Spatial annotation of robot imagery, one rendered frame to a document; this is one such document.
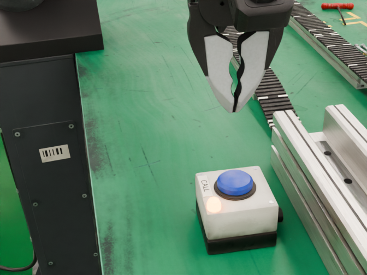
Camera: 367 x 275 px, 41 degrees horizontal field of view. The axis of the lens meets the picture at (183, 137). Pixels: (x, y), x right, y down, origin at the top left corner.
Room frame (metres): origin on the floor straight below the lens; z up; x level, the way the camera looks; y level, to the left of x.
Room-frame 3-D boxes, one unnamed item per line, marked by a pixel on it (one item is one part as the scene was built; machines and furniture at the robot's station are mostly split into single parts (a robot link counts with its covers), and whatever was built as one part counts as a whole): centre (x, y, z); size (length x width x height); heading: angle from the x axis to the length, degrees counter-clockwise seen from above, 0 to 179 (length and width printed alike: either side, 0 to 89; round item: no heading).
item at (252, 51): (0.47, -0.07, 0.98); 0.06 x 0.03 x 0.09; 7
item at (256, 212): (0.45, -0.06, 0.81); 0.10 x 0.08 x 0.06; 97
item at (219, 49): (0.47, -0.04, 0.98); 0.06 x 0.03 x 0.09; 7
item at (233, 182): (0.44, -0.06, 0.84); 0.04 x 0.04 x 0.02
